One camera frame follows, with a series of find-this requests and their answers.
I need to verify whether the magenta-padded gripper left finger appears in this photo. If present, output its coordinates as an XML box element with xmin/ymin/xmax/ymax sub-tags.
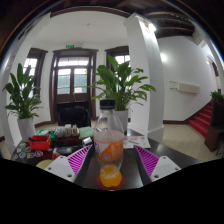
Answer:
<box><xmin>43</xmin><ymin>144</ymin><xmax>94</xmax><ymax>183</ymax></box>

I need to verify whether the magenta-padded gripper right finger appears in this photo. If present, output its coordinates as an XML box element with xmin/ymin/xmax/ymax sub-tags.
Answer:
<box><xmin>133</xmin><ymin>144</ymin><xmax>183</xmax><ymax>183</ymax></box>

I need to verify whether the clear orange-label drink bottle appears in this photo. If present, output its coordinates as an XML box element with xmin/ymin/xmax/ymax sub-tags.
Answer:
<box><xmin>93</xmin><ymin>98</ymin><xmax>125</xmax><ymax>188</ymax></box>

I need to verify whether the red box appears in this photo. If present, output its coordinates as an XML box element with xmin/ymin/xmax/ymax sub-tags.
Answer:
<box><xmin>27</xmin><ymin>134</ymin><xmax>53</xmax><ymax>152</ymax></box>

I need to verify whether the brown tray of white cups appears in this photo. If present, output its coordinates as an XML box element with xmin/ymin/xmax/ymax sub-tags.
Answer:
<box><xmin>54</xmin><ymin>123</ymin><xmax>80</xmax><ymax>146</ymax></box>

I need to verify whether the printed paper leaflet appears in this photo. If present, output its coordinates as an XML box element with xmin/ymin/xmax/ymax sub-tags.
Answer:
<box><xmin>123</xmin><ymin>134</ymin><xmax>152</xmax><ymax>150</ymax></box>

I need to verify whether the green box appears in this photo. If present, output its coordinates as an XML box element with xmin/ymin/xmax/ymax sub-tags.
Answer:
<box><xmin>36</xmin><ymin>128</ymin><xmax>58</xmax><ymax>139</ymax></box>

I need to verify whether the flat round red coaster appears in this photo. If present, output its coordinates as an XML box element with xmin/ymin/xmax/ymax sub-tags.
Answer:
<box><xmin>96</xmin><ymin>173</ymin><xmax>126</xmax><ymax>192</ymax></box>

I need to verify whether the green cloth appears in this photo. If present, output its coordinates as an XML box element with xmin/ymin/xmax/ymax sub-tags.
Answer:
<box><xmin>78</xmin><ymin>125</ymin><xmax>96</xmax><ymax>140</ymax></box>

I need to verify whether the black chair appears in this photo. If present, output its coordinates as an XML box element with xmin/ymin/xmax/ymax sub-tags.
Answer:
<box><xmin>55</xmin><ymin>101</ymin><xmax>92</xmax><ymax>128</ymax></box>

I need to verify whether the red-carpeted staircase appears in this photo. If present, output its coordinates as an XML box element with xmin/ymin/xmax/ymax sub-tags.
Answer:
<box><xmin>188</xmin><ymin>104</ymin><xmax>214</xmax><ymax>138</ymax></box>

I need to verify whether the dark wooden stand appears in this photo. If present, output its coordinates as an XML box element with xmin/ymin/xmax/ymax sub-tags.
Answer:
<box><xmin>203</xmin><ymin>99</ymin><xmax>224</xmax><ymax>154</ymax></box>

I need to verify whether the potted plant in white pot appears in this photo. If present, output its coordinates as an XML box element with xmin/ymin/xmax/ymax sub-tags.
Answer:
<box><xmin>88</xmin><ymin>55</ymin><xmax>157</xmax><ymax>134</ymax></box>
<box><xmin>2</xmin><ymin>62</ymin><xmax>44</xmax><ymax>143</ymax></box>

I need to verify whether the dark wooden double door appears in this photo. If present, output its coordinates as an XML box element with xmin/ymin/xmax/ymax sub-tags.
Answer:
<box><xmin>49</xmin><ymin>47</ymin><xmax>99</xmax><ymax>118</ymax></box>

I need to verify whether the small green plant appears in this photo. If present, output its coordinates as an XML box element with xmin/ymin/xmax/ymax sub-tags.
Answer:
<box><xmin>209</xmin><ymin>90</ymin><xmax>224</xmax><ymax>103</ymax></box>

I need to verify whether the dark-framed window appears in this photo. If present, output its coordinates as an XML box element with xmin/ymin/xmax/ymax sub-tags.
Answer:
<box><xmin>23</xmin><ymin>47</ymin><xmax>49</xmax><ymax>101</ymax></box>
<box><xmin>104</xmin><ymin>45</ymin><xmax>131</xmax><ymax>68</ymax></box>

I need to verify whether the white wall unit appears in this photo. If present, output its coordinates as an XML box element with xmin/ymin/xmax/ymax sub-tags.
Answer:
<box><xmin>168</xmin><ymin>80</ymin><xmax>201</xmax><ymax>95</ymax></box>

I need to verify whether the glowing wall light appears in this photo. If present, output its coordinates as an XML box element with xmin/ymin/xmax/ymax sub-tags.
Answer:
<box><xmin>159</xmin><ymin>52</ymin><xmax>168</xmax><ymax>64</ymax></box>

